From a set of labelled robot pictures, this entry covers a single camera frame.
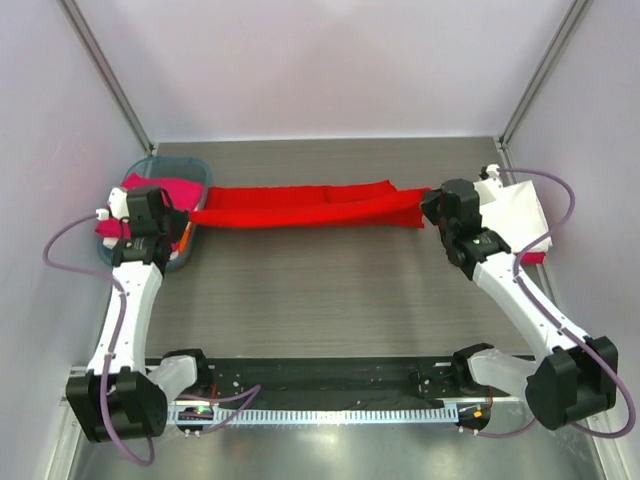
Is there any red t-shirt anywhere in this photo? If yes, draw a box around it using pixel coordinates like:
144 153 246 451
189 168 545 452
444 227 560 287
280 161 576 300
191 180 431 229

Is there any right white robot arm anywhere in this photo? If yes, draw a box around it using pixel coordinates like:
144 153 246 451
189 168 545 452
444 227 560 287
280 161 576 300
420 177 619 430

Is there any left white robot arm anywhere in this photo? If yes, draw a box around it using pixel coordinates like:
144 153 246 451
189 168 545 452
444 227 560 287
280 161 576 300
66 185 213 443

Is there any folded magenta t-shirt in stack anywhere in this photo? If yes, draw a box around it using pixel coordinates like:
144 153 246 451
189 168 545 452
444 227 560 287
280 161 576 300
521 252 546 265

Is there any folded pink t-shirt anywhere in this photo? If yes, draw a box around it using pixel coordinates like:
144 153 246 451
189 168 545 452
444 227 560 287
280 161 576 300
95 173 204 238

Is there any orange t-shirt in basket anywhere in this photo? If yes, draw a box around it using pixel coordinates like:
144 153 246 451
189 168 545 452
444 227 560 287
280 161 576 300
178 224 193 254

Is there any teal plastic laundry basket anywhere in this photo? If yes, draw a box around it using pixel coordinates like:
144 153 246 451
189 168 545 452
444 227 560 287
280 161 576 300
97 156 213 273

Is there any folded white t-shirt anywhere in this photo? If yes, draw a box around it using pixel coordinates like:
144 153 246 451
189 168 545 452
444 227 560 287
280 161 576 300
480 181 549 253

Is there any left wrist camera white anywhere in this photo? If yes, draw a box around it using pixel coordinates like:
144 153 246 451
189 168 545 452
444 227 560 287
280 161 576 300
95 186 129 221

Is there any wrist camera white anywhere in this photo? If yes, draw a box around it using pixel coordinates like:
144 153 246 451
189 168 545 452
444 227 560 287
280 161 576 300
95 186 129 221
475 164 504 205

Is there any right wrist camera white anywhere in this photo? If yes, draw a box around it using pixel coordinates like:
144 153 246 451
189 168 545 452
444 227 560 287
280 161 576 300
475 164 504 205

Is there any slotted cable duct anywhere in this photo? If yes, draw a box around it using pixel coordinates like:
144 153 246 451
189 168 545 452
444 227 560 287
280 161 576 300
167 404 459 428

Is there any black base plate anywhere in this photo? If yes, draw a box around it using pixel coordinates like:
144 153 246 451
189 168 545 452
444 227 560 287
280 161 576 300
184 356 507 411

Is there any left aluminium frame post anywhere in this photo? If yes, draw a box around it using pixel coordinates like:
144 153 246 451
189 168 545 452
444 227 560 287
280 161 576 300
58 0 154 155

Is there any aluminium frame post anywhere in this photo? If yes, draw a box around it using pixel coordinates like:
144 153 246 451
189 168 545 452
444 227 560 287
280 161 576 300
58 0 154 155
498 0 593 149

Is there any right aluminium frame post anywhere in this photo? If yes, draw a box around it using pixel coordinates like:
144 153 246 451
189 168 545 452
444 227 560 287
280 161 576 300
498 0 593 149

